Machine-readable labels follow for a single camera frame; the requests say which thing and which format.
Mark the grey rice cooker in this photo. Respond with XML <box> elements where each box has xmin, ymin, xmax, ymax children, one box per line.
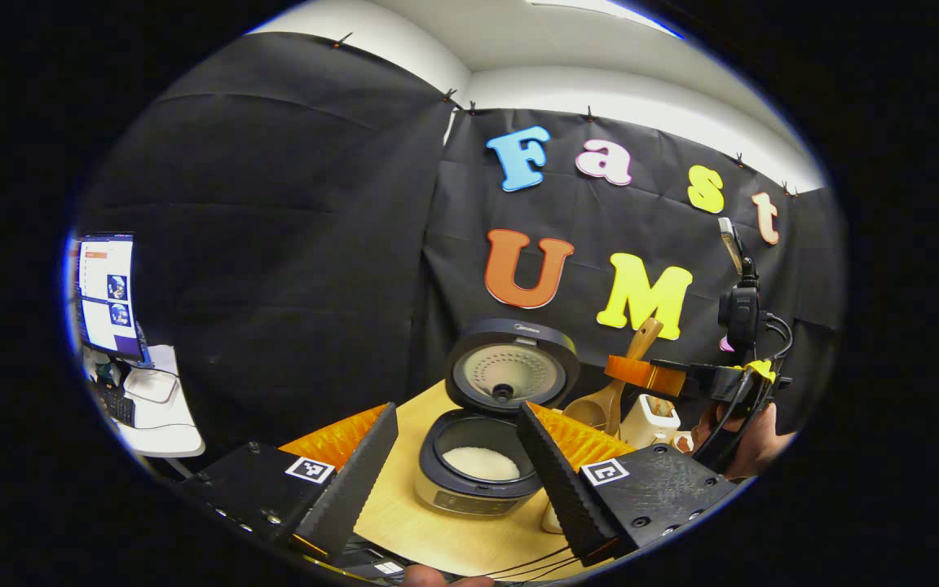
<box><xmin>414</xmin><ymin>318</ymin><xmax>580</xmax><ymax>516</ymax></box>

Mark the black backdrop cloth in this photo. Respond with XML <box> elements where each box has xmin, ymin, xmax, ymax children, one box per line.
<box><xmin>74</xmin><ymin>33</ymin><xmax>845</xmax><ymax>459</ymax></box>

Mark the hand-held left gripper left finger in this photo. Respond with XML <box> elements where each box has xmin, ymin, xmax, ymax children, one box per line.
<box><xmin>180</xmin><ymin>402</ymin><xmax>399</xmax><ymax>563</ymax></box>

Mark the white side desk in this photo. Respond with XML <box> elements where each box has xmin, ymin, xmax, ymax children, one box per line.
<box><xmin>82</xmin><ymin>342</ymin><xmax>206</xmax><ymax>458</ymax></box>

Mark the black keyboard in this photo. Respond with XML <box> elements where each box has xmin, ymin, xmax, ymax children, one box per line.
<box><xmin>95</xmin><ymin>383</ymin><xmax>139</xmax><ymax>427</ymax></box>

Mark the white toaster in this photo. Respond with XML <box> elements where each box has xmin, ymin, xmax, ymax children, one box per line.
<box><xmin>618</xmin><ymin>394</ymin><xmax>682</xmax><ymax>449</ymax></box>

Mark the computer monitor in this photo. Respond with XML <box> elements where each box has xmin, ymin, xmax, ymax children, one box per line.
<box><xmin>74</xmin><ymin>232</ymin><xmax>149</xmax><ymax>364</ymax></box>

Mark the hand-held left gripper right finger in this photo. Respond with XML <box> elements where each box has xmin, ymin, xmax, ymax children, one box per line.
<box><xmin>516</xmin><ymin>401</ymin><xmax>739</xmax><ymax>567</ymax></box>

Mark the wooden spoon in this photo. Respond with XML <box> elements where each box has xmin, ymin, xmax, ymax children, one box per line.
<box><xmin>563</xmin><ymin>316</ymin><xmax>664</xmax><ymax>438</ymax></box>

